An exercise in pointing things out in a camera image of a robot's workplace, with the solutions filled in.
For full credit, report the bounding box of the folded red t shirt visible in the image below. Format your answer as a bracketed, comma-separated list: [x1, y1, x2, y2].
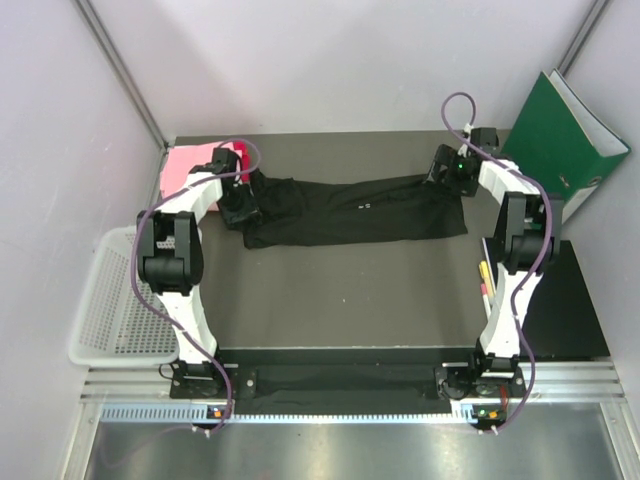
[232, 141, 251, 184]

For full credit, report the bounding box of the pink white marker pen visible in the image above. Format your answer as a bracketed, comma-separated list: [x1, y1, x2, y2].
[481, 282, 494, 318]

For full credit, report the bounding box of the black printed t shirt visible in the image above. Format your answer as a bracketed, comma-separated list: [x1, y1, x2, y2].
[243, 171, 468, 249]

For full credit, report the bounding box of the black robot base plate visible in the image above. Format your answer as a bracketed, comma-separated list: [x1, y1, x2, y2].
[169, 347, 525, 416]

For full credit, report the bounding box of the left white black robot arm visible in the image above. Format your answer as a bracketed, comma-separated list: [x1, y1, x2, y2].
[131, 138, 261, 399]

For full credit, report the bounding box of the perforated grey cable duct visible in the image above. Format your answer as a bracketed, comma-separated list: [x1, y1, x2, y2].
[100, 403, 499, 426]

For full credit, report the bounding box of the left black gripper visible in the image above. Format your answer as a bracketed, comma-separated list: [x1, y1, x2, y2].
[216, 181, 260, 232]

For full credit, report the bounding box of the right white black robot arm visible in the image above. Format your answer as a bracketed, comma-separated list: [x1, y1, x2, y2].
[428, 125, 563, 401]

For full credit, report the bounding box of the yellow marker pen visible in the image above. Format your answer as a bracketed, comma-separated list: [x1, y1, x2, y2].
[479, 261, 493, 287]

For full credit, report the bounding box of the black notebook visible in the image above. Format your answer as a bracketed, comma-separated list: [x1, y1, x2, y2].
[481, 236, 612, 359]

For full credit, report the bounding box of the folded pink t shirt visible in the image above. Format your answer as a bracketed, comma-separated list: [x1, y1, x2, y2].
[160, 142, 244, 213]

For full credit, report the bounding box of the green ring binder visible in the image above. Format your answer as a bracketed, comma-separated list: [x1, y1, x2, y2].
[502, 70, 631, 221]

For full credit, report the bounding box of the white plastic basket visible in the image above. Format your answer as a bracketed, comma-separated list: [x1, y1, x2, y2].
[68, 226, 179, 368]

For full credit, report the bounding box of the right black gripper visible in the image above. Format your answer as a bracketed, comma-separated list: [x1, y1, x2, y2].
[423, 145, 477, 198]

